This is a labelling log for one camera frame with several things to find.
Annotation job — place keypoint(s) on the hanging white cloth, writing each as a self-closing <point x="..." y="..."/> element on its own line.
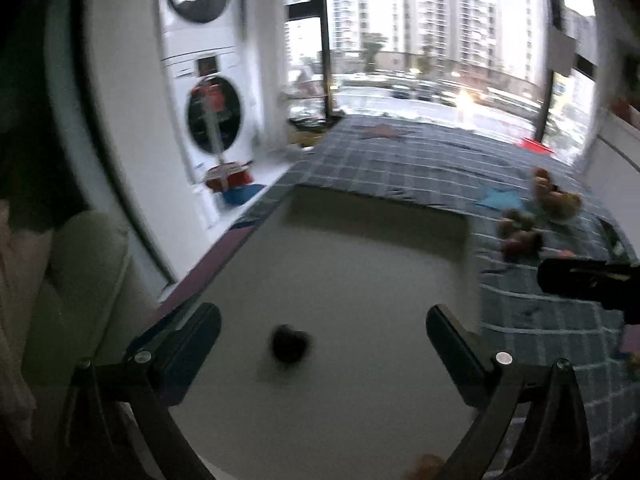
<point x="562" y="51"/>

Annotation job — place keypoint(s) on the clear glass fruit bowl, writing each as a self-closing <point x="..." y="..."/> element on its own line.
<point x="556" y="202"/>

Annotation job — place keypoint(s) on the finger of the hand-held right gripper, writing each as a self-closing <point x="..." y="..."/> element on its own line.
<point x="575" y="277"/>

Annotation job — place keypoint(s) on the dark plum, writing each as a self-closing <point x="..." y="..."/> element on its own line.
<point x="531" y="239"/>
<point x="290" y="342"/>

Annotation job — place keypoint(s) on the blue container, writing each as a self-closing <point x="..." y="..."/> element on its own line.
<point x="242" y="193"/>

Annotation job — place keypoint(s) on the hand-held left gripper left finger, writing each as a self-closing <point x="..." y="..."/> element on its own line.
<point x="194" y="345"/>

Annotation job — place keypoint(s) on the green cardboard box white inside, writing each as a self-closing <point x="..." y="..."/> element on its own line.
<point x="350" y="285"/>

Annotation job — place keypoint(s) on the red container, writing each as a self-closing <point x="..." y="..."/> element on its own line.
<point x="230" y="176"/>

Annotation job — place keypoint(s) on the white washing machine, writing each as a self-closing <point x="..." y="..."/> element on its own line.
<point x="215" y="115"/>

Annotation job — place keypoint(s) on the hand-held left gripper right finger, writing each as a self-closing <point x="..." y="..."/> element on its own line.
<point x="452" y="350"/>

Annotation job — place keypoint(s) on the red plum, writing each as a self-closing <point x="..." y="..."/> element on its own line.
<point x="512" y="248"/>

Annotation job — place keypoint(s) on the checked star print tablecloth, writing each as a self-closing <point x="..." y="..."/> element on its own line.
<point x="400" y="165"/>

